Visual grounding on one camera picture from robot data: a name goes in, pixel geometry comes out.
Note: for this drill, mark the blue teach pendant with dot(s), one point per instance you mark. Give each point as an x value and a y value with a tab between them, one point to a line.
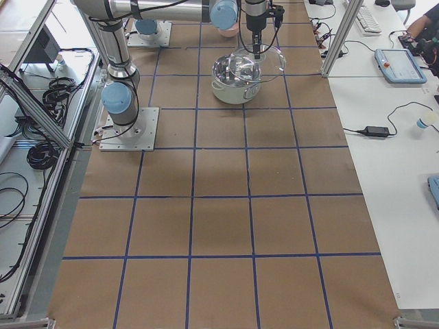
399	66
433	184

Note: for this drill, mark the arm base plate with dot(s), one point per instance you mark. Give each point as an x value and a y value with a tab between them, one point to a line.
161	39
139	137

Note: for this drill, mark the glass pot lid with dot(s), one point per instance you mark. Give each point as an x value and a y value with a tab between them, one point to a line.
265	67

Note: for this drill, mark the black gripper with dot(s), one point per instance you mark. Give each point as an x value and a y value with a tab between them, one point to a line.
256	18

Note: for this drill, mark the pale green cooking pot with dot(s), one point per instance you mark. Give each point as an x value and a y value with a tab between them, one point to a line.
229	88

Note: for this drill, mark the aluminium frame post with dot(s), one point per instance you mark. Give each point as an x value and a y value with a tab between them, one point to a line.
340	36

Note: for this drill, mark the person forearm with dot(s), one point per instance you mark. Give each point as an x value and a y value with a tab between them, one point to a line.
418	26

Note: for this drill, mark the paper cup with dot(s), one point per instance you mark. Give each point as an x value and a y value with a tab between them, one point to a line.
426	120

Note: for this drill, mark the white keyboard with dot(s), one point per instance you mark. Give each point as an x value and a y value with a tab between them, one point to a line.
367	23

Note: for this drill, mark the pink bowl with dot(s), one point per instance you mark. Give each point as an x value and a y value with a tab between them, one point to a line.
228	33

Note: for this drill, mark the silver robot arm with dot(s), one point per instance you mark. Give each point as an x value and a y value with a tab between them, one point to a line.
147	27
120	96

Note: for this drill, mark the black power adapter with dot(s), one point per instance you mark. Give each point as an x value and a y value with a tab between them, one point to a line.
375	131

